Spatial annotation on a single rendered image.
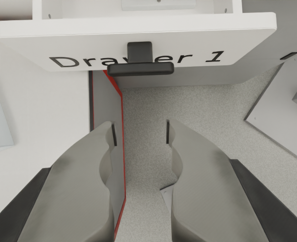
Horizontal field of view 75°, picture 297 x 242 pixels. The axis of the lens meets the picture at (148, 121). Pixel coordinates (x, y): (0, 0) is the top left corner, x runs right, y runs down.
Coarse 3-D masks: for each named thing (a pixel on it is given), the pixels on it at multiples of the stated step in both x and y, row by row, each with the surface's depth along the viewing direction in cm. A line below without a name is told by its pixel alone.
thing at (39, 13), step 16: (32, 0) 23; (48, 0) 25; (64, 0) 29; (80, 0) 29; (96, 0) 29; (112, 0) 29; (208, 0) 29; (224, 0) 26; (240, 0) 23; (48, 16) 25; (64, 16) 29; (80, 16) 29; (96, 16) 29; (112, 16) 29; (128, 16) 29
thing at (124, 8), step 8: (128, 0) 28; (136, 0) 28; (144, 0) 28; (152, 0) 28; (160, 0) 28; (168, 0) 28; (176, 0) 28; (184, 0) 28; (192, 0) 28; (128, 8) 28; (136, 8) 29; (144, 8) 29; (152, 8) 29; (160, 8) 29; (168, 8) 29; (176, 8) 29; (184, 8) 29; (192, 8) 29
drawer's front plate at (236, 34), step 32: (0, 32) 19; (32, 32) 19; (64, 32) 19; (96, 32) 19; (128, 32) 20; (160, 32) 20; (192, 32) 20; (224, 32) 20; (256, 32) 21; (64, 64) 27; (96, 64) 28; (192, 64) 30; (224, 64) 30
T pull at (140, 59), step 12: (132, 48) 21; (144, 48) 21; (132, 60) 21; (144, 60) 21; (108, 72) 21; (120, 72) 21; (132, 72) 21; (144, 72) 21; (156, 72) 21; (168, 72) 21
